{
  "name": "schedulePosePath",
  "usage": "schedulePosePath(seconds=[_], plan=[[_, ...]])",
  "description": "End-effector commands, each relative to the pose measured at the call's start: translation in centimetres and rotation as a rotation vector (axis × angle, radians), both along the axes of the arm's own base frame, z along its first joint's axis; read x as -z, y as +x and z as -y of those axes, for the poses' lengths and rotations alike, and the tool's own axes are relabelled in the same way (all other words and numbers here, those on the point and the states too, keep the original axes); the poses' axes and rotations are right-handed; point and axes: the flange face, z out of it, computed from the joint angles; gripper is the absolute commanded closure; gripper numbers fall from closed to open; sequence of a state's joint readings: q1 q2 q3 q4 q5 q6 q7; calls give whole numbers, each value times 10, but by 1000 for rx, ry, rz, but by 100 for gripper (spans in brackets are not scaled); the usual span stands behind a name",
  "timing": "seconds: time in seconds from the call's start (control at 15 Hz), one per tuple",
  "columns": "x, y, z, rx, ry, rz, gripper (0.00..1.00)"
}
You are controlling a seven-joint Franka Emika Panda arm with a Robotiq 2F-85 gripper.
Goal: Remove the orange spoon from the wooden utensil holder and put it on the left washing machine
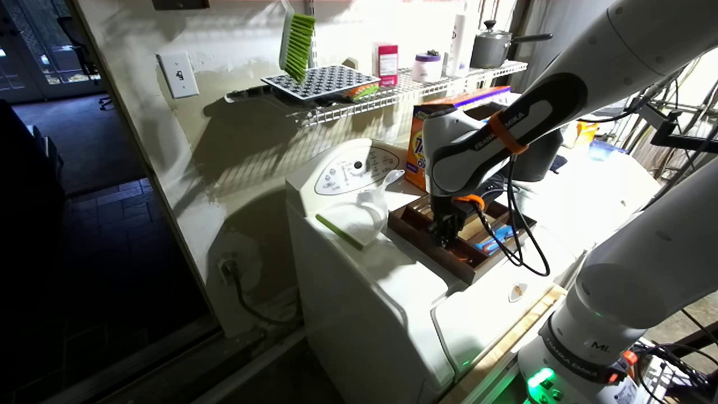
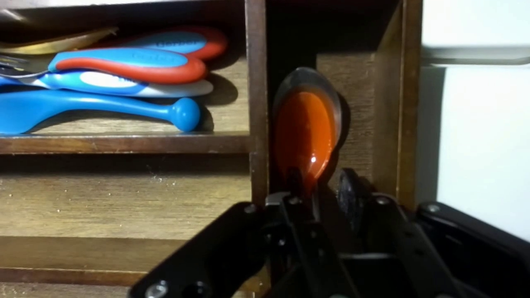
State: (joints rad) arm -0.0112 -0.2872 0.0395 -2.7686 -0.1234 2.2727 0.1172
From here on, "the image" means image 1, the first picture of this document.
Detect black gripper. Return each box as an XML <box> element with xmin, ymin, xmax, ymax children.
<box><xmin>429</xmin><ymin>194</ymin><xmax>470</xmax><ymax>249</ymax></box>

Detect dark wooden utensil holder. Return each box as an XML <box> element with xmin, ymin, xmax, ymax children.
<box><xmin>385</xmin><ymin>196</ymin><xmax>538</xmax><ymax>288</ymax></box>

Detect blue plastic spoon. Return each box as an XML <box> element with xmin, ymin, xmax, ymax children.
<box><xmin>477</xmin><ymin>223</ymin><xmax>520</xmax><ymax>257</ymax></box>

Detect white washing machine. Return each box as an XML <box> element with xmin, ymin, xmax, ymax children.
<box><xmin>283</xmin><ymin>138</ymin><xmax>661</xmax><ymax>404</ymax></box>

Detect cardboard detergent box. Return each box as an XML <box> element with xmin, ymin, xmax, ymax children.
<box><xmin>401</xmin><ymin>84</ymin><xmax>516</xmax><ymax>194</ymax></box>

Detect green stick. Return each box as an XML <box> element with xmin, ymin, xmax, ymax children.
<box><xmin>313</xmin><ymin>214</ymin><xmax>367</xmax><ymax>252</ymax></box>

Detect wooden plank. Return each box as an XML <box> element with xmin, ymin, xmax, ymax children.
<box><xmin>437</xmin><ymin>282</ymin><xmax>568</xmax><ymax>404</ymax></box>

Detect white jar with purple lid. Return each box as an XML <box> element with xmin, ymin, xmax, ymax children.
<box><xmin>410</xmin><ymin>49</ymin><xmax>445</xmax><ymax>84</ymax></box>

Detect pink cardboard box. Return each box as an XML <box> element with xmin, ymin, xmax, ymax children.
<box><xmin>374</xmin><ymin>42</ymin><xmax>401</xmax><ymax>92</ymax></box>

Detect slim white bottle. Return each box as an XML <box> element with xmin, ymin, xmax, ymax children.
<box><xmin>445</xmin><ymin>12</ymin><xmax>468</xmax><ymax>78</ymax></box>

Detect grey metal kettle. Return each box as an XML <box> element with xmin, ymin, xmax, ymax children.
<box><xmin>466</xmin><ymin>18</ymin><xmax>553</xmax><ymax>71</ymax></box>

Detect black stand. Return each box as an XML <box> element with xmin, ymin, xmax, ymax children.
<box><xmin>633</xmin><ymin>74</ymin><xmax>718</xmax><ymax>185</ymax></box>

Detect white wire shelf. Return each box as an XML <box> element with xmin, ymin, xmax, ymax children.
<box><xmin>221</xmin><ymin>58</ymin><xmax>530</xmax><ymax>127</ymax></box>

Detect wire shelf rack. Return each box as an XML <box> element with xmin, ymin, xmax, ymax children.
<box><xmin>261</xmin><ymin>64</ymin><xmax>382</xmax><ymax>103</ymax></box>

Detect black wall plug cable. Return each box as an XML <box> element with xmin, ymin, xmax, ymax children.
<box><xmin>215</xmin><ymin>252</ymin><xmax>302</xmax><ymax>328</ymax></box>

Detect bundle of cables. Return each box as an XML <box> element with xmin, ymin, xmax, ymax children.
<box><xmin>607</xmin><ymin>336</ymin><xmax>718</xmax><ymax>404</ymax></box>

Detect white light switch plate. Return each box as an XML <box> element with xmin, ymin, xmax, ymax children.
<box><xmin>155</xmin><ymin>49</ymin><xmax>201</xmax><ymax>101</ymax></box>

